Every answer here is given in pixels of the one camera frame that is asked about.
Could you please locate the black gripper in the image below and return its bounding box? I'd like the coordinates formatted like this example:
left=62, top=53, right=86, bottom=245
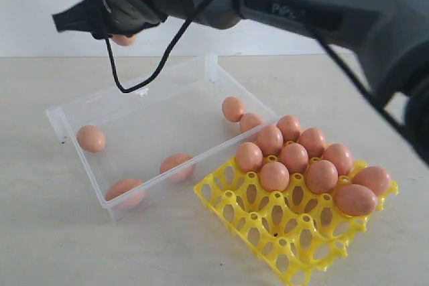
left=52, top=0, right=168, bottom=39

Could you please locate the brown egg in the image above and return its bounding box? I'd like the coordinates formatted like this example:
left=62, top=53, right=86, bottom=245
left=256, top=125, right=284, bottom=157
left=159, top=153, right=197, bottom=183
left=276, top=115, right=302, bottom=142
left=259, top=161, right=290, bottom=192
left=222, top=96, right=245, bottom=123
left=239, top=113, right=263, bottom=133
left=111, top=35, right=136, bottom=46
left=334, top=184, right=378, bottom=216
left=105, top=178, right=148, bottom=210
left=297, top=127, right=326, bottom=158
left=322, top=143, right=353, bottom=175
left=305, top=160, right=339, bottom=194
left=235, top=142, right=263, bottom=172
left=352, top=166, right=391, bottom=196
left=278, top=143, right=309, bottom=173
left=76, top=125, right=106, bottom=153

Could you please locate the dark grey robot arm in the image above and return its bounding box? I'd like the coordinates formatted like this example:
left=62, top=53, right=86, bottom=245
left=53, top=0, right=428, bottom=161

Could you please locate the clear plastic storage box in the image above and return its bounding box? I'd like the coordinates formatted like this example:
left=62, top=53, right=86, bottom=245
left=50, top=56, right=276, bottom=220

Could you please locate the yellow plastic egg tray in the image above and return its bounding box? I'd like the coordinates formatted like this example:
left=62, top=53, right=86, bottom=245
left=193, top=141, right=400, bottom=286

